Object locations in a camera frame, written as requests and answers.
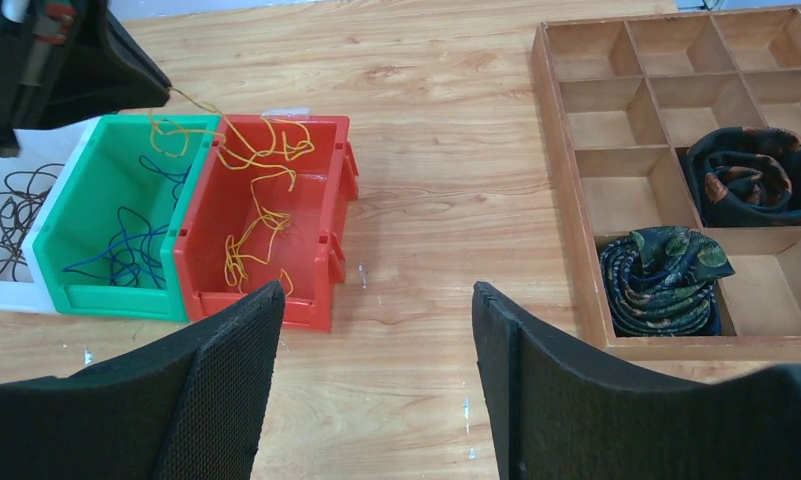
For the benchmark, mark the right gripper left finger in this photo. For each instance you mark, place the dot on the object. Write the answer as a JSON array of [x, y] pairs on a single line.
[[190, 405]]

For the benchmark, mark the red plastic bin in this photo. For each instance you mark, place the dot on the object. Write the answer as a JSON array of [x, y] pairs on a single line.
[[270, 205]]

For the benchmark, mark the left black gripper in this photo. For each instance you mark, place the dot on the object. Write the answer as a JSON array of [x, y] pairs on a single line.
[[62, 62]]

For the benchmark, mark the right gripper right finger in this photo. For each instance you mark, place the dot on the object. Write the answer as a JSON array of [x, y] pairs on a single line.
[[560, 408]]

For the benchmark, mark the wooden compartment tray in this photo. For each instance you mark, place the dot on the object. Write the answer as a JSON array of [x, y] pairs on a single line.
[[675, 146]]

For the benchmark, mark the green plastic bin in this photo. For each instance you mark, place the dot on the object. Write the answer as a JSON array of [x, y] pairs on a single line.
[[106, 246]]

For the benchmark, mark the white plastic bin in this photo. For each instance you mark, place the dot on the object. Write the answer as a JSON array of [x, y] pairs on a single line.
[[29, 184]]

